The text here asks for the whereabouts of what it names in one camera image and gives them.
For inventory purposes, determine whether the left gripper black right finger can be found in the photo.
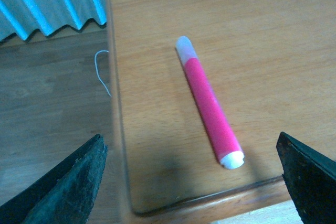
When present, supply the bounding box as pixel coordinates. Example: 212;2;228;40
276;132;335;223

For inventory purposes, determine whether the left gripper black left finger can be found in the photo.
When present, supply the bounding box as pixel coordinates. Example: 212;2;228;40
1;134;108;223

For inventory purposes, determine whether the pink highlighter marker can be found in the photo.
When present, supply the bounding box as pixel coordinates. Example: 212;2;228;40
175;36;245;169

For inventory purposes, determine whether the wooden nightstand cabinet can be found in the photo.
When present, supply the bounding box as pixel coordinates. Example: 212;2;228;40
107;0;335;223

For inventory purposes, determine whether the light blue curtain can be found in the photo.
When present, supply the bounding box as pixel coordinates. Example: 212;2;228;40
1;0;107;41

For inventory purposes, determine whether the white thin cable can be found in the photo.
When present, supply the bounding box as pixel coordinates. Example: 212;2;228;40
94;50;112;98

